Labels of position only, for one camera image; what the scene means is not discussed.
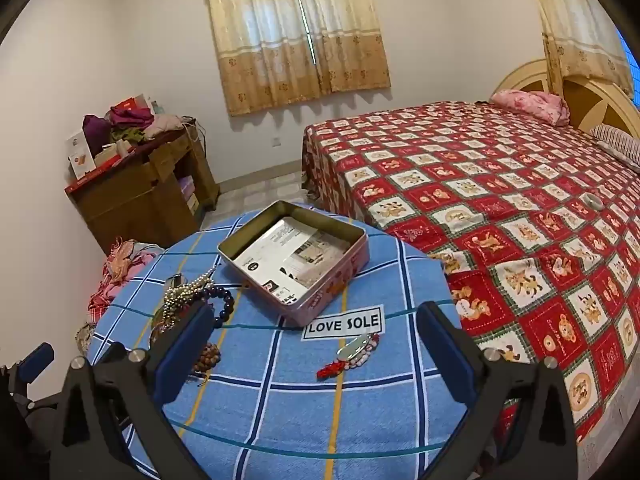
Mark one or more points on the purple garment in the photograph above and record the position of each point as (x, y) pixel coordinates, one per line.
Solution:
(95, 132)

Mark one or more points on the pale pink garment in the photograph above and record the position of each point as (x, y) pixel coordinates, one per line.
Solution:
(165, 125)

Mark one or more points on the striped pillow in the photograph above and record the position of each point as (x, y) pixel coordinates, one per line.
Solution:
(620, 142)

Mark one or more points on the narrow beige patterned curtain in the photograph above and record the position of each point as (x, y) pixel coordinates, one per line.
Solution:
(575, 20)

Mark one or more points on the pale purple box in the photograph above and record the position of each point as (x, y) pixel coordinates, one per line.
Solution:
(189, 192)

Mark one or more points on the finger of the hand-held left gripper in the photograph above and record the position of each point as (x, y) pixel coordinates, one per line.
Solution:
(37, 357)

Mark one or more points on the brown wooden cabinet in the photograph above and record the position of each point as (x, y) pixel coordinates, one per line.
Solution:
(135, 200)

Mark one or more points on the white and orange box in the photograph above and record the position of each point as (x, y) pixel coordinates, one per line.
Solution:
(80, 152)

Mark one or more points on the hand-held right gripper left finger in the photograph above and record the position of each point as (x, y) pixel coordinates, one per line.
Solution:
(182, 352)

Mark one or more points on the pink metal tin box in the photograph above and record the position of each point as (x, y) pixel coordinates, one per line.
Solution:
(325, 300)

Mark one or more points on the red flat box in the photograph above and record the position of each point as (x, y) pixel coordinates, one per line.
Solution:
(95, 175)

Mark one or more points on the printed paper sheet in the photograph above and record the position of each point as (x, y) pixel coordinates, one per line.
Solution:
(285, 260)

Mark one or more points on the window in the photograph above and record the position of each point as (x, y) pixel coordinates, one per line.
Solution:
(631, 70)

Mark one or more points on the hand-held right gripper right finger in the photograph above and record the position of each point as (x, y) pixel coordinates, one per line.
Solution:
(455, 360)

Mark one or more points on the blue plaid table cloth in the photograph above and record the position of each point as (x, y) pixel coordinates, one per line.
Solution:
(300, 410)

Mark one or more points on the pink patterned cloth pile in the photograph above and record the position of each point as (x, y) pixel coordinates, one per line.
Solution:
(120, 265)

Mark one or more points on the small grey round object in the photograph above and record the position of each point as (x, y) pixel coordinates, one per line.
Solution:
(592, 201)

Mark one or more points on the yellow wooden headboard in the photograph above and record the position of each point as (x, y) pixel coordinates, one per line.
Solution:
(590, 100)

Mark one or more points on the pink floral pillow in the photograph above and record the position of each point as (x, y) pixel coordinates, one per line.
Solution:
(532, 105)

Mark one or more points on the wide beige patterned curtain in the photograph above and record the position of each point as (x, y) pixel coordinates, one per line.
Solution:
(280, 35)

